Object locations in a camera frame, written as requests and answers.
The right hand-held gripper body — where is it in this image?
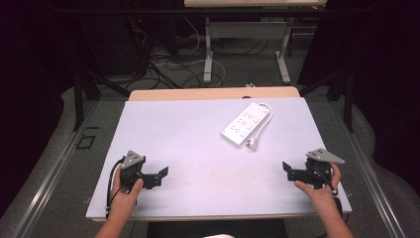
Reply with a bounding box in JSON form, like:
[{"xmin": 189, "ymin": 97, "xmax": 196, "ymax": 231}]
[{"xmin": 304, "ymin": 148, "xmax": 347, "ymax": 190}]

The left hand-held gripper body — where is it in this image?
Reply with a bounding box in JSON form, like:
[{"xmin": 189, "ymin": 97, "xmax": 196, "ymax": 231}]
[{"xmin": 119, "ymin": 150, "xmax": 148, "ymax": 190}]

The person's right hand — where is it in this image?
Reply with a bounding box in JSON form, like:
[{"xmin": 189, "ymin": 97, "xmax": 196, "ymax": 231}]
[{"xmin": 293, "ymin": 162, "xmax": 343, "ymax": 215}]

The person's left hand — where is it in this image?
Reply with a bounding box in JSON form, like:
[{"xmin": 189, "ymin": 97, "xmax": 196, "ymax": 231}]
[{"xmin": 109, "ymin": 167, "xmax": 145, "ymax": 217}]

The white table cover sheet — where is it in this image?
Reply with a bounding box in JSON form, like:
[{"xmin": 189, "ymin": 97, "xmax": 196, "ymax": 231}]
[{"xmin": 85, "ymin": 96, "xmax": 353, "ymax": 220}]

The black square floor hatch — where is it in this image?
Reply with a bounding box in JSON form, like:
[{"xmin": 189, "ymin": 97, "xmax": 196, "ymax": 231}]
[{"xmin": 75, "ymin": 134, "xmax": 97, "ymax": 151}]

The white power strip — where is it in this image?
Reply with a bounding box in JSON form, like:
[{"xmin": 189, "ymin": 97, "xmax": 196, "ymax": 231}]
[{"xmin": 220, "ymin": 101, "xmax": 269, "ymax": 147}]

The black metal stand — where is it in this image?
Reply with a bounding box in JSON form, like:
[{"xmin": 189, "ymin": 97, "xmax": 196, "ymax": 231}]
[
  {"xmin": 298, "ymin": 67, "xmax": 355, "ymax": 134},
  {"xmin": 72, "ymin": 67, "xmax": 132, "ymax": 132}
]

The person's dark clothing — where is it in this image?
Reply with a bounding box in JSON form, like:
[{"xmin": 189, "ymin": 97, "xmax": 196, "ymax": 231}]
[{"xmin": 146, "ymin": 218, "xmax": 289, "ymax": 238}]

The dark curtain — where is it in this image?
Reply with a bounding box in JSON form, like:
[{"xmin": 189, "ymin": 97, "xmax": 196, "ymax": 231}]
[
  {"xmin": 0, "ymin": 0, "xmax": 83, "ymax": 219},
  {"xmin": 296, "ymin": 0, "xmax": 420, "ymax": 196}
]

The black computer tower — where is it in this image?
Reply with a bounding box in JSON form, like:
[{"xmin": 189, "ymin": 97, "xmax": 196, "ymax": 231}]
[{"xmin": 80, "ymin": 14, "xmax": 152, "ymax": 77}]

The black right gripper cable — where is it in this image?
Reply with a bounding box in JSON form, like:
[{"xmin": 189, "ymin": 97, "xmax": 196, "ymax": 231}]
[{"xmin": 311, "ymin": 164, "xmax": 345, "ymax": 217}]

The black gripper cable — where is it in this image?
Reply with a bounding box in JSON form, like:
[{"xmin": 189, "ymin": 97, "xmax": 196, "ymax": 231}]
[
  {"xmin": 311, "ymin": 164, "xmax": 345, "ymax": 217},
  {"xmin": 104, "ymin": 158, "xmax": 126, "ymax": 220}
]

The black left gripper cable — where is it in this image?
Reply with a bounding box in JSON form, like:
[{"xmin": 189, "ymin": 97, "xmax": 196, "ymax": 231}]
[{"xmin": 104, "ymin": 158, "xmax": 126, "ymax": 220}]

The white power strip cable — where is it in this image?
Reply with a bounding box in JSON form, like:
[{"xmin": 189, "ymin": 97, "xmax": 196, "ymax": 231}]
[{"xmin": 245, "ymin": 102, "xmax": 274, "ymax": 152}]

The aluminium floor rail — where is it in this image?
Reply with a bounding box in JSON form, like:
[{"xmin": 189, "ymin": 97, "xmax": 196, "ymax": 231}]
[
  {"xmin": 328, "ymin": 98, "xmax": 408, "ymax": 238},
  {"xmin": 9, "ymin": 98, "xmax": 101, "ymax": 238}
]

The tangle of floor cables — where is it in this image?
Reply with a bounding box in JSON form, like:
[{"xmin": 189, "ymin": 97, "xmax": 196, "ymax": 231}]
[{"xmin": 130, "ymin": 18, "xmax": 268, "ymax": 90}]

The white desk frame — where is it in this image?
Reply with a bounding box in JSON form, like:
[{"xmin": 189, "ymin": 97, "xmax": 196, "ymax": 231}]
[{"xmin": 202, "ymin": 16, "xmax": 294, "ymax": 85}]

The black horizontal frame bar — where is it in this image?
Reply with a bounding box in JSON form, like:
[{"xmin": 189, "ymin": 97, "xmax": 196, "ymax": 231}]
[{"xmin": 53, "ymin": 7, "xmax": 368, "ymax": 16}]

